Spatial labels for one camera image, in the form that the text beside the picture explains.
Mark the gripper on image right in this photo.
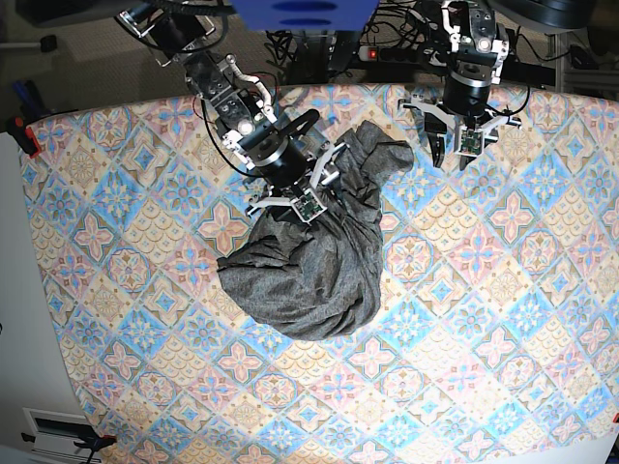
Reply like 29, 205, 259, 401
398, 72, 521, 170

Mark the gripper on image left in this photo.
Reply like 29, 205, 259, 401
222, 109, 346, 223

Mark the grey t-shirt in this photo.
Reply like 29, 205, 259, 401
218, 121, 415, 341

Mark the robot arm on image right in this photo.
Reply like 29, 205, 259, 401
398, 1, 521, 169

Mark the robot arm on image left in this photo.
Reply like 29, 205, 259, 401
114, 1, 345, 224

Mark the white power strip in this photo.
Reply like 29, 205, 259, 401
357, 45, 417, 64

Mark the patterned tablecloth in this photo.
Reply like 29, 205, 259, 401
20, 85, 618, 463

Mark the red black clamp left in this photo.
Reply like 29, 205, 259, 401
5, 117, 41, 159

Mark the black orange clamp bottom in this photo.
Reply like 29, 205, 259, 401
74, 435, 117, 453

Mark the white vent panel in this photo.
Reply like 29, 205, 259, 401
21, 408, 96, 463

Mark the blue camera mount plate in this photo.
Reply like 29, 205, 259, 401
231, 0, 379, 31

